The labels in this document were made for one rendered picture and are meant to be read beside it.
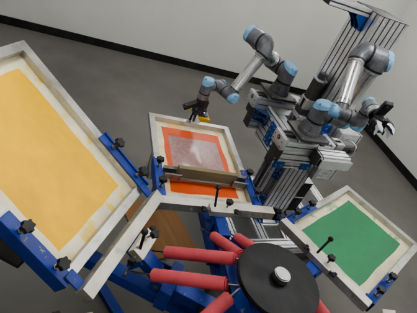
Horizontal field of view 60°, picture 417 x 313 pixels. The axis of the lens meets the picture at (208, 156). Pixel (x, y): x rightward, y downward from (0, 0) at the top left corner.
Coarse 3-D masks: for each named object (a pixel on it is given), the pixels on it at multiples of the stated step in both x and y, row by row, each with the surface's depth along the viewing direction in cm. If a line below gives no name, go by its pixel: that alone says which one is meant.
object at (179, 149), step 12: (168, 132) 239; (180, 132) 244; (168, 144) 229; (180, 144) 233; (192, 144) 238; (168, 156) 219; (180, 156) 223; (192, 156) 227; (180, 180) 206; (180, 192) 199; (192, 192) 202; (204, 192) 206
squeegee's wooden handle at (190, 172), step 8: (184, 168) 199; (192, 168) 201; (200, 168) 204; (184, 176) 203; (192, 176) 204; (200, 176) 205; (208, 176) 206; (216, 176) 207; (224, 176) 208; (232, 176) 209
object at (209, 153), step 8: (192, 136) 245; (200, 136) 249; (208, 136) 252; (216, 136) 255; (200, 144) 241; (208, 144) 244; (216, 144) 247; (200, 152) 234; (208, 152) 237; (216, 152) 240; (200, 160) 227; (208, 160) 230; (216, 160) 233; (224, 160) 236; (208, 168) 224; (216, 168) 226; (224, 168) 229; (208, 184) 212; (208, 192) 207; (224, 192) 211; (232, 192) 214
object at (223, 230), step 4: (212, 216) 184; (216, 220) 179; (220, 220) 180; (224, 220) 181; (216, 224) 178; (220, 224) 178; (224, 224) 179; (216, 228) 177; (220, 228) 176; (224, 228) 177; (228, 228) 178; (220, 232) 174; (224, 232) 175; (228, 232) 176; (224, 236) 174; (228, 236) 174
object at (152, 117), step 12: (156, 120) 245; (168, 120) 246; (180, 120) 248; (156, 132) 228; (228, 132) 258; (156, 144) 219; (228, 144) 249; (156, 156) 210; (240, 168) 229; (252, 204) 206
